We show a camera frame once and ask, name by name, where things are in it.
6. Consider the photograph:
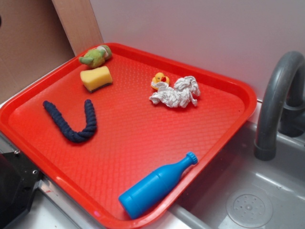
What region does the yellow rubber duck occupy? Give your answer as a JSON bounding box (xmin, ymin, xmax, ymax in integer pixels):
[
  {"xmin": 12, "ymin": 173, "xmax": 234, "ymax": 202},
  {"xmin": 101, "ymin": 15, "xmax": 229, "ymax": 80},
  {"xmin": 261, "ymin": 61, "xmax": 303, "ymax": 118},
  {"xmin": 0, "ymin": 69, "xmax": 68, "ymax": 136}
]
[{"xmin": 151, "ymin": 72, "xmax": 170, "ymax": 90}]

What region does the light wooden board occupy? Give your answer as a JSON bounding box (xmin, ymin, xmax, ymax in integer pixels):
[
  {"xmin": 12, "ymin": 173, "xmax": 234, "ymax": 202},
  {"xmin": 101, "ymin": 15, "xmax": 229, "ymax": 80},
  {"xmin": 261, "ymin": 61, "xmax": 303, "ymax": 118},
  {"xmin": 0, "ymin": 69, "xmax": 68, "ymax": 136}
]
[{"xmin": 52, "ymin": 0, "xmax": 103, "ymax": 55}]

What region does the grey toy faucet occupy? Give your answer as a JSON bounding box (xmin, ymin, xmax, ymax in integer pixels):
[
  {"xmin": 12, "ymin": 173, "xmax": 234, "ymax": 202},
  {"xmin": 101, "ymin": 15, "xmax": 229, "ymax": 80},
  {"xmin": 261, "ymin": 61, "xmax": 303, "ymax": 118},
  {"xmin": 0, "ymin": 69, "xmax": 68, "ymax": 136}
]
[{"xmin": 254, "ymin": 51, "xmax": 305, "ymax": 161}]

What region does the red plastic tray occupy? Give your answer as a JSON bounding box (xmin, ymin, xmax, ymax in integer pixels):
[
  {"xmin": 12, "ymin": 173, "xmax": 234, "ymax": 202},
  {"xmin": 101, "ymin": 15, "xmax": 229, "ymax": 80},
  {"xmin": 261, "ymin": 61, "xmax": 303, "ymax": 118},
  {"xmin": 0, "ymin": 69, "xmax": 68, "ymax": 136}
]
[{"xmin": 0, "ymin": 43, "xmax": 257, "ymax": 229}]

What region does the yellow sponge with dark base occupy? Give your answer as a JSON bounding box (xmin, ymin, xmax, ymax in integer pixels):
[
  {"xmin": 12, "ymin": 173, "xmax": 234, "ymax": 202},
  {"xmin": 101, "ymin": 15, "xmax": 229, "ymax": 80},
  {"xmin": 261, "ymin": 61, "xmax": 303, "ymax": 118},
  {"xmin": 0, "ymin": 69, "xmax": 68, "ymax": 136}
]
[{"xmin": 80, "ymin": 66, "xmax": 113, "ymax": 93}]

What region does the crumpled white cloth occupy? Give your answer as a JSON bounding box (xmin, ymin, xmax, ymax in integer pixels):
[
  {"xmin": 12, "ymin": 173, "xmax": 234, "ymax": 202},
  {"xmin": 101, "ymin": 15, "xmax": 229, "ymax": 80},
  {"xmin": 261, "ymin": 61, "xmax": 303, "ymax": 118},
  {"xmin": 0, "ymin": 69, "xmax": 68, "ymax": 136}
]
[{"xmin": 149, "ymin": 76, "xmax": 201, "ymax": 108}]

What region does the blue plastic toy bottle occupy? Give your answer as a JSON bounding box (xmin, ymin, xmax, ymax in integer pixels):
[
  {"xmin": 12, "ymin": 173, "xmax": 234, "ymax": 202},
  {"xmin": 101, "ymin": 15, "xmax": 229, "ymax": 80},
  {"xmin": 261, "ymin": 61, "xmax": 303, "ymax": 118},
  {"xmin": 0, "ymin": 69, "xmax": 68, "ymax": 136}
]
[{"xmin": 119, "ymin": 152, "xmax": 198, "ymax": 219}]

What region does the green plush toy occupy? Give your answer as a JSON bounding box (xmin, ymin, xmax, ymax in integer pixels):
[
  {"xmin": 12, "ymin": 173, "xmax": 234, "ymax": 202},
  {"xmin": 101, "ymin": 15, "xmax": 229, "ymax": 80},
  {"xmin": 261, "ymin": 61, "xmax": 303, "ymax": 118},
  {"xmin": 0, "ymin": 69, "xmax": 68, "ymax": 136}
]
[{"xmin": 79, "ymin": 45, "xmax": 112, "ymax": 69}]

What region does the grey toy sink basin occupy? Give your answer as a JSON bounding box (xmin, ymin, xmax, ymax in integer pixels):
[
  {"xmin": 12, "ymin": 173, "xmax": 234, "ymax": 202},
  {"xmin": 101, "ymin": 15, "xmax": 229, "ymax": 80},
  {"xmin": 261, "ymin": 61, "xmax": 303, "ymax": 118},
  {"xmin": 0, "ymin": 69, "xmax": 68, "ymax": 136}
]
[{"xmin": 170, "ymin": 122, "xmax": 305, "ymax": 229}]

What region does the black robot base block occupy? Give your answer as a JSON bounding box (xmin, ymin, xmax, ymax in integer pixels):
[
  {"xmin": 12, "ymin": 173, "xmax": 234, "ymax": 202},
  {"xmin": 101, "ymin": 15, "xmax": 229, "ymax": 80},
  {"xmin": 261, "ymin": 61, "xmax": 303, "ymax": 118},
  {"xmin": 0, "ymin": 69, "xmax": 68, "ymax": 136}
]
[{"xmin": 0, "ymin": 152, "xmax": 42, "ymax": 229}]

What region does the dark blue braided rope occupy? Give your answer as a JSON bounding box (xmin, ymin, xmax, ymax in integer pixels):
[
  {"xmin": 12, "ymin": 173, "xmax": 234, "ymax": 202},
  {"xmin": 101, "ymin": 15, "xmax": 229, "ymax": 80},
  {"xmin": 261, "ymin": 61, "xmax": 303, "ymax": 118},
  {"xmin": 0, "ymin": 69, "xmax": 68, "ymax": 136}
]
[{"xmin": 42, "ymin": 99, "xmax": 98, "ymax": 144}]

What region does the brown cardboard panel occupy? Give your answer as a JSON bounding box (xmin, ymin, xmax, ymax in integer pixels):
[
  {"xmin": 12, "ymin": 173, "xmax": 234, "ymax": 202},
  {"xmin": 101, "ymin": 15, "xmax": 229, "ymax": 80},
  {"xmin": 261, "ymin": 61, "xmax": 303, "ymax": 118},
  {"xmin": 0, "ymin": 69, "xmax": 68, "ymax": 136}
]
[{"xmin": 0, "ymin": 0, "xmax": 74, "ymax": 103}]

